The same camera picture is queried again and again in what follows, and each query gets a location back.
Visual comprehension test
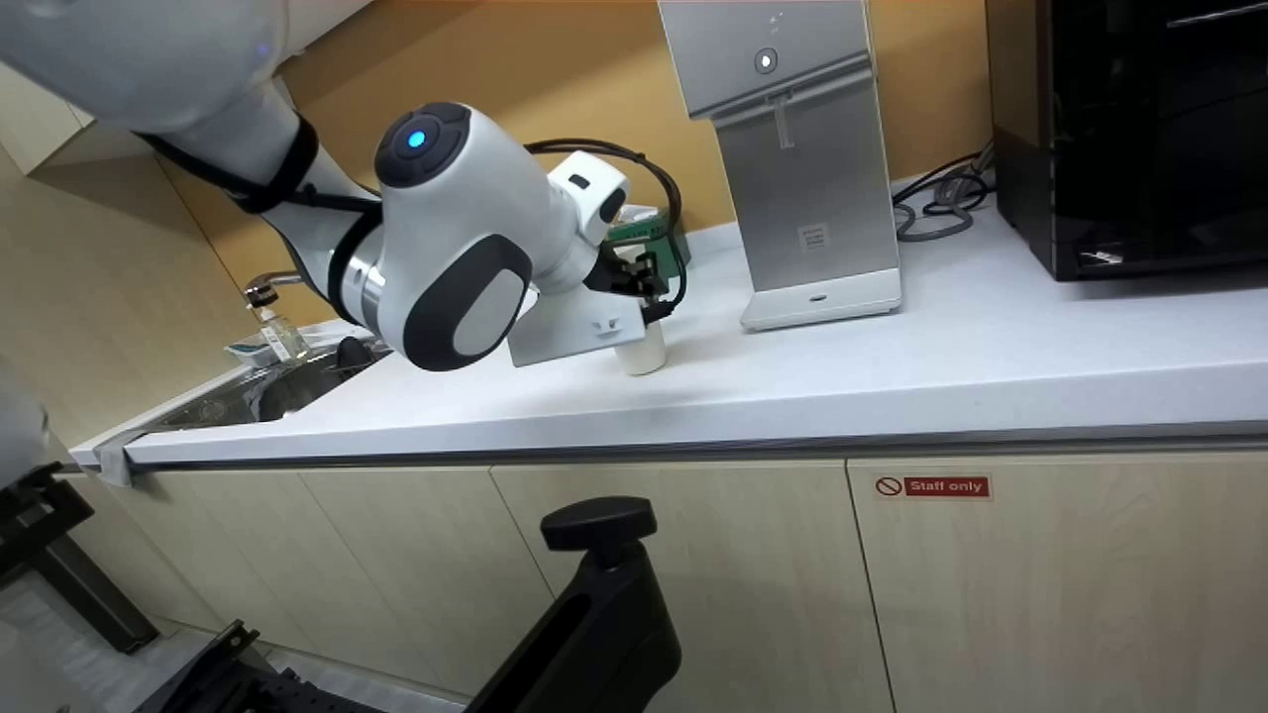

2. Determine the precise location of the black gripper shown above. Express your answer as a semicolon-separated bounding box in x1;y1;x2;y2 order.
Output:
587;240;675;326

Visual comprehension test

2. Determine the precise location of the white paper cup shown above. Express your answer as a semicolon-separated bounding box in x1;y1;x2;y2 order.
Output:
619;326;667;377

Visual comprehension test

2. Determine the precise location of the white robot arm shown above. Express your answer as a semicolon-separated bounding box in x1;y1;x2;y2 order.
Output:
0;0;651;371

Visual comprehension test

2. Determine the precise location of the silver coffee maker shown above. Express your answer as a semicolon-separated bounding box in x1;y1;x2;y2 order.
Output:
656;0;902;334

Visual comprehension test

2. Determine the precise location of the green tissue box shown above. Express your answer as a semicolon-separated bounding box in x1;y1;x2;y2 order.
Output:
611;211;691;283

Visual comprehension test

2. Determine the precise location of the chrome sink faucet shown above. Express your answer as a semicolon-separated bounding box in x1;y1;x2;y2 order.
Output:
241;268;305;363

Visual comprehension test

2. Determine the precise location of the red warning sticker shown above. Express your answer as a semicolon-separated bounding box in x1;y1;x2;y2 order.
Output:
871;476;992;497

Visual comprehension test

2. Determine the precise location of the stainless steel sink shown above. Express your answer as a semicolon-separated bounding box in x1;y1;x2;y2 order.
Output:
152;336;389;431

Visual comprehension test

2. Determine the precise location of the black microwave oven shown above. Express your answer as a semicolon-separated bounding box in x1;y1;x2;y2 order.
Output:
981;0;1268;279

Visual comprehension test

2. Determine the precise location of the beige cabinet door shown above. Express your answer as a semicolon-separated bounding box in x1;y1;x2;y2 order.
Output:
849;452;1268;713

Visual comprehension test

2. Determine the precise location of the black stand left edge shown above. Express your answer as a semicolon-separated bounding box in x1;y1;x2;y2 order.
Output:
0;466;160;654

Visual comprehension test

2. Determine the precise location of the black power cable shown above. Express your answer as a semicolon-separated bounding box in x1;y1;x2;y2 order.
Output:
893;150;1001;245

